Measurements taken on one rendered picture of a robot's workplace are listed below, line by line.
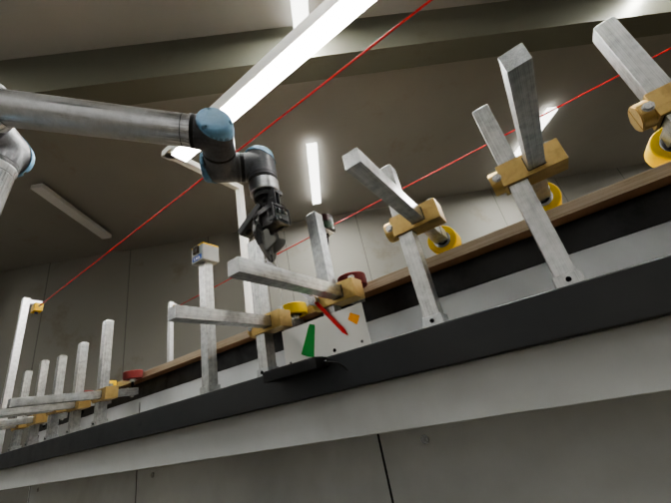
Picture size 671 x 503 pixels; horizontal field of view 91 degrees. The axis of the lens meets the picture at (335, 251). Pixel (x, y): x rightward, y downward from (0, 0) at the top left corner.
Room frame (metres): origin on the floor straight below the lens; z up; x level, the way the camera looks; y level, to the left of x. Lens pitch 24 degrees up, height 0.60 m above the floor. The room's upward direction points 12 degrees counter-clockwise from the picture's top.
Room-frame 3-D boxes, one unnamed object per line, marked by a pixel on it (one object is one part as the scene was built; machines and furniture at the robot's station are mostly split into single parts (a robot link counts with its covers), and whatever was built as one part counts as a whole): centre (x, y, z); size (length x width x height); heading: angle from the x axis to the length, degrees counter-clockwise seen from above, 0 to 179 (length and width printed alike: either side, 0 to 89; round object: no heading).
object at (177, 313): (0.86, 0.27, 0.84); 0.43 x 0.03 x 0.04; 150
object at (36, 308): (2.15, 2.24, 1.20); 0.11 x 0.09 x 1.00; 150
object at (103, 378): (1.46, 1.12, 0.91); 0.03 x 0.03 x 0.48; 60
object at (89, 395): (1.36, 1.13, 0.82); 0.43 x 0.03 x 0.04; 150
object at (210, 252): (1.09, 0.48, 1.18); 0.07 x 0.07 x 0.08; 60
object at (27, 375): (1.96, 1.99, 0.89); 0.03 x 0.03 x 0.48; 60
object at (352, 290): (0.83, 0.02, 0.84); 0.13 x 0.06 x 0.05; 60
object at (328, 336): (0.83, 0.08, 0.75); 0.26 x 0.01 x 0.10; 60
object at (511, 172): (0.58, -0.41, 0.94); 0.13 x 0.06 x 0.05; 60
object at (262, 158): (0.82, 0.18, 1.30); 0.10 x 0.09 x 0.12; 108
